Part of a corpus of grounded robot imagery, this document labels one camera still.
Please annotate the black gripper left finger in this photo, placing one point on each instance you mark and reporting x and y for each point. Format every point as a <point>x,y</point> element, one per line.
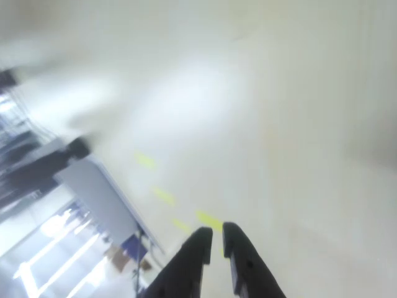
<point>183,270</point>

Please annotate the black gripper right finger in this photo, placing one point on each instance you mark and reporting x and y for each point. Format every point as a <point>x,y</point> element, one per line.
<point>248,273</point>

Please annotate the brown cardboard box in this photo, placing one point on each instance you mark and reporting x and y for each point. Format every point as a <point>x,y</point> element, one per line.
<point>118,259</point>

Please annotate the grey flat panel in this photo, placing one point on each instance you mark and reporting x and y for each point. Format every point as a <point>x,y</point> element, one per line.
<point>99,198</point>

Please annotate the black round clamp knob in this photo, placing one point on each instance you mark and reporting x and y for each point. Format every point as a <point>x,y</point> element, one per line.
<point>78,148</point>

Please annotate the yellow-green tape piece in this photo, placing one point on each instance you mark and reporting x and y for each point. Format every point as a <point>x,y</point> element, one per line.
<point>144,160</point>
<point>181,225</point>
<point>162,195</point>
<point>209,220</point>

